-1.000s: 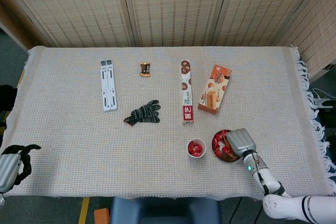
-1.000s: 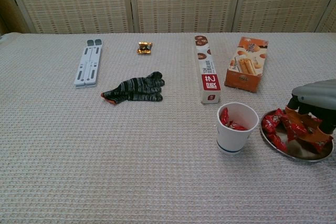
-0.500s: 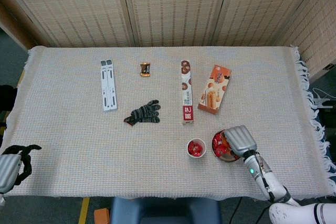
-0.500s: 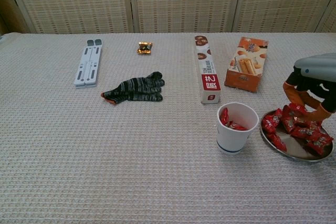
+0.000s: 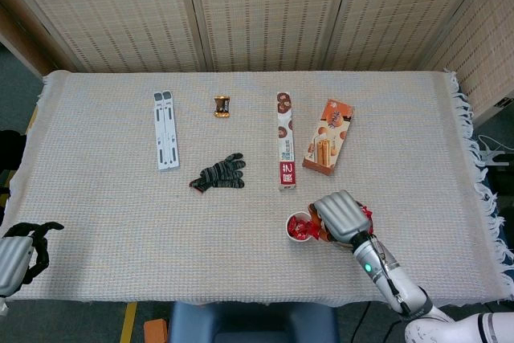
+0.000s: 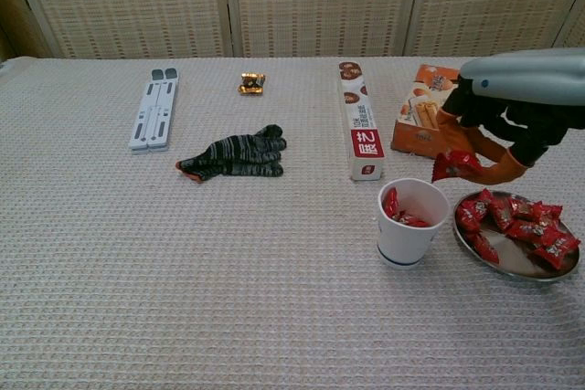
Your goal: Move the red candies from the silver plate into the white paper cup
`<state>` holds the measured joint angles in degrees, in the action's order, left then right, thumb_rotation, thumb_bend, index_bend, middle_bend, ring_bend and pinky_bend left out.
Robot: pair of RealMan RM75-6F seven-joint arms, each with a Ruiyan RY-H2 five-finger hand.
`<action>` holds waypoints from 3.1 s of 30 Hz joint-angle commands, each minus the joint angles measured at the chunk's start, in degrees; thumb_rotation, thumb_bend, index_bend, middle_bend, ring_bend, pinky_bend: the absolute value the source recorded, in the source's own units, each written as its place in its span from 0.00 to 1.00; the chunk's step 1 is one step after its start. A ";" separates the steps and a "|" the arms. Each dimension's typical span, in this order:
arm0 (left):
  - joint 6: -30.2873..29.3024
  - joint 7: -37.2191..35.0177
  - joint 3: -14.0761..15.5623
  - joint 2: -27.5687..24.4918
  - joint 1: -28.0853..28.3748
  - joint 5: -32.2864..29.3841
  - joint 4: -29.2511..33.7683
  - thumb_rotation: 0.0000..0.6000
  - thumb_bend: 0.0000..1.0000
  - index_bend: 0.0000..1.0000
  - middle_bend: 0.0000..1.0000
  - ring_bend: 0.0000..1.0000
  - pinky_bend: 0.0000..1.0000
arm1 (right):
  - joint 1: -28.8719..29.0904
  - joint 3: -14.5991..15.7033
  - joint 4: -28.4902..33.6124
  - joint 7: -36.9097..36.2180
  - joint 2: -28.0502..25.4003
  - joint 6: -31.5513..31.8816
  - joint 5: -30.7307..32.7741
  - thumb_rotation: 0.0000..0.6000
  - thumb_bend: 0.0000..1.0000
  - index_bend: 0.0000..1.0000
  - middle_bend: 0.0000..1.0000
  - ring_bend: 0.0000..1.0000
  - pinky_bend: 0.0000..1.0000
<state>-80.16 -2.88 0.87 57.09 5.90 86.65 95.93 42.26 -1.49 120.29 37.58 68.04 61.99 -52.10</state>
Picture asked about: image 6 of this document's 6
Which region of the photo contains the red candy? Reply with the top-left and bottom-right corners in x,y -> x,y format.
395,211 -> 433,229
487,200 -> 517,232
430,150 -> 484,184
505,220 -> 549,241
474,187 -> 497,211
454,200 -> 482,232
532,235 -> 581,270
465,232 -> 502,264
514,200 -> 543,222
382,186 -> 401,218
534,202 -> 563,222

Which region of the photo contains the gold brown wrapped candy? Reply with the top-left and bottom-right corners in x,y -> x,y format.
237,71 -> 267,97

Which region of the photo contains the round steel plate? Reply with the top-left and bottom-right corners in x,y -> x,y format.
452,188 -> 581,281

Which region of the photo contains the orange egg roll biscuit box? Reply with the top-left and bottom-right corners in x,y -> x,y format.
390,64 -> 463,161

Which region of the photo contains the white paper cup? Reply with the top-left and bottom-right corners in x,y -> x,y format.
377,177 -> 454,271

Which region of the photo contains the dark striped knit glove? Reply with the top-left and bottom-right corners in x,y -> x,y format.
175,123 -> 288,184

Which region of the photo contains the beige woven tablecloth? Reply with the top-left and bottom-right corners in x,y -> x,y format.
0,56 -> 585,390

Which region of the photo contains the white folding laptop stand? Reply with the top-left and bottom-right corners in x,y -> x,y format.
128,67 -> 180,155

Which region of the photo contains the long white biscuit box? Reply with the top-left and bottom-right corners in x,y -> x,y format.
337,60 -> 386,182

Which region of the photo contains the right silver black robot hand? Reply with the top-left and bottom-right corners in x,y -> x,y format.
436,47 -> 585,190

